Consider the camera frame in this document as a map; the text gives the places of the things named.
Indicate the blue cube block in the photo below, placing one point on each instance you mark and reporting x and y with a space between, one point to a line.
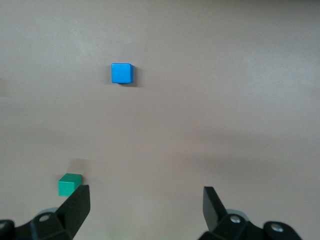
121 73

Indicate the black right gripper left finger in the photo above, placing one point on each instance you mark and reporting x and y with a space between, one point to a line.
75 207

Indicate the green cube block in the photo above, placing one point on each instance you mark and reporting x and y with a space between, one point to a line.
66 187

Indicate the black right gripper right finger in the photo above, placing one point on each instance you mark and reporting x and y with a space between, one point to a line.
212 212

